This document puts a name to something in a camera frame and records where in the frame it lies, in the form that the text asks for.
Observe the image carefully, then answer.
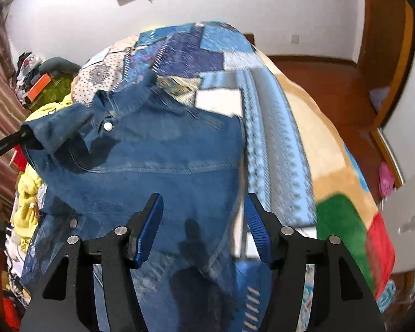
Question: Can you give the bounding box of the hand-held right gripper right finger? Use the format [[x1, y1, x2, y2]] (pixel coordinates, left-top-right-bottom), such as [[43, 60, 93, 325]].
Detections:
[[244, 193, 384, 332]]

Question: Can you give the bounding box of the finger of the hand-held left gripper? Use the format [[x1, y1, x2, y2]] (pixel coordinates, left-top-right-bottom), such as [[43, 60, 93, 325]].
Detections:
[[0, 127, 33, 167]]

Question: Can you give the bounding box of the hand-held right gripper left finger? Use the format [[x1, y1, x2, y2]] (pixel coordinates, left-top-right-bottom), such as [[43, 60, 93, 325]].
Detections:
[[20, 193, 165, 332]]

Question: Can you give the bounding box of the blue denim shirt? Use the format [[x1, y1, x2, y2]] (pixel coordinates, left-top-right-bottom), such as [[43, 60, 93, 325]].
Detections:
[[20, 72, 248, 332]]

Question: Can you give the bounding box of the pile of assorted clothes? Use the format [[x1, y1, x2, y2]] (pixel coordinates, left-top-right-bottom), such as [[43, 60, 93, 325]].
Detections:
[[2, 52, 82, 305]]

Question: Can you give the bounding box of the yellow garment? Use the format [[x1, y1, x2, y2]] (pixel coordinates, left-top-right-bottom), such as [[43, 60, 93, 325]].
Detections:
[[10, 102, 73, 253]]

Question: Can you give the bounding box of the striped brown curtain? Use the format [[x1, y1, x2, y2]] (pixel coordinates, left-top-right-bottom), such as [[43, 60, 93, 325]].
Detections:
[[0, 7, 30, 222]]

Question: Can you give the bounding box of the orange box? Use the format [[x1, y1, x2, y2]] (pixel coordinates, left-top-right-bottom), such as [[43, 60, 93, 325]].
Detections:
[[26, 74, 53, 101]]

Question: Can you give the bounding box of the beige colourful fleece blanket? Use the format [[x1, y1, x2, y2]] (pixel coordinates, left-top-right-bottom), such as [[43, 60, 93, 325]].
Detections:
[[254, 46, 396, 301]]

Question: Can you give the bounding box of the pink slipper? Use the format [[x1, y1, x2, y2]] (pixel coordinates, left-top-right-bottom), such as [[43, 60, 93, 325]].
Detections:
[[378, 162, 395, 196]]

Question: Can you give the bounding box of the blue patchwork bedsheet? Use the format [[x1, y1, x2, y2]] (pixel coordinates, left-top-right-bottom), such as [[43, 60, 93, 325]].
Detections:
[[71, 21, 319, 332]]

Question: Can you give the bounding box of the white cabinet door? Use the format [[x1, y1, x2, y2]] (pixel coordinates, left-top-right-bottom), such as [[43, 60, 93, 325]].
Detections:
[[380, 176, 415, 274]]

